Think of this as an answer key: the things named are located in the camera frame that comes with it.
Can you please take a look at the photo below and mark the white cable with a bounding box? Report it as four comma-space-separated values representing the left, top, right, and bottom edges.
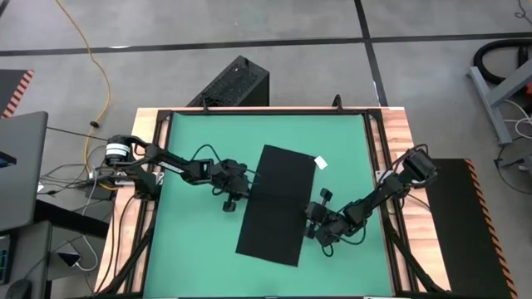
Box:
62, 234, 100, 273

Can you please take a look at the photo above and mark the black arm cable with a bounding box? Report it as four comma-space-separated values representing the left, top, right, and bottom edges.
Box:
320, 223, 367, 257
191, 143, 225, 198

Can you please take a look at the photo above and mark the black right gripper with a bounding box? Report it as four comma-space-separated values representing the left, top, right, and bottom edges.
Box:
304, 188, 359, 248

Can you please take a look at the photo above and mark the black towel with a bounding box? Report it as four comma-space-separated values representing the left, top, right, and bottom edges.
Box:
235, 144, 329, 267

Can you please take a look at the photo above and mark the black phone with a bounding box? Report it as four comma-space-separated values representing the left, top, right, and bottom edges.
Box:
56, 250, 83, 270

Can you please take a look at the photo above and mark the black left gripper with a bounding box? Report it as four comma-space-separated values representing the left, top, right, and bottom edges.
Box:
210, 159, 259, 213

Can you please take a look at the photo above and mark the black hazard-striped floor mat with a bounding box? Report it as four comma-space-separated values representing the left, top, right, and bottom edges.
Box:
423, 157, 519, 299
0, 68, 36, 120

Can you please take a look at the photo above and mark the black computer mouse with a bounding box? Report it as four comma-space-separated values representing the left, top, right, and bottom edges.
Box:
3, 277, 33, 299

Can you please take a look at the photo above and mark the black hose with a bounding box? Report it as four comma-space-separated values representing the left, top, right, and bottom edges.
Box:
473, 38, 532, 86

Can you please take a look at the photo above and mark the green table mat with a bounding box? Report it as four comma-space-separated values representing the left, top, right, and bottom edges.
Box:
142, 111, 394, 298

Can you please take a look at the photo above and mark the small black blue gadget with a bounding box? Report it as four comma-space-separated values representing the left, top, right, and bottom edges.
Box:
0, 149, 18, 169

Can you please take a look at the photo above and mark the grey laptop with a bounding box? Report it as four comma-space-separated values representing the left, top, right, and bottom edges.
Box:
0, 110, 50, 233

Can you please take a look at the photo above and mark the grey desk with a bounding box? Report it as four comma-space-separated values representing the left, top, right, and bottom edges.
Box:
0, 219, 53, 299

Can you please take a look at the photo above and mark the grey metal stand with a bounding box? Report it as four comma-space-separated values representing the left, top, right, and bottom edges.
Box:
467, 57, 532, 145

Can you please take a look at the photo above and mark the black computer tower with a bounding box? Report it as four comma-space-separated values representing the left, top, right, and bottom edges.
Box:
186, 55, 270, 108

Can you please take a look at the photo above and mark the blue panel device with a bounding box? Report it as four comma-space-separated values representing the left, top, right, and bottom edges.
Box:
0, 234, 13, 286

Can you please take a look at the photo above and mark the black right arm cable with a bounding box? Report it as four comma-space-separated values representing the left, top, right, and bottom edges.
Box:
320, 223, 367, 257

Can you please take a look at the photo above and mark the yellow floor cable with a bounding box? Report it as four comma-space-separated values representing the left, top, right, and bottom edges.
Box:
55, 0, 112, 175

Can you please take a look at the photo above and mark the thin black floor cable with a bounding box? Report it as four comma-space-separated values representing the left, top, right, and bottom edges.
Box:
45, 120, 110, 142

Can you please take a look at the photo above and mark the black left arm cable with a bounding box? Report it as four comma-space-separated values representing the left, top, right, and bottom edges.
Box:
191, 143, 225, 198

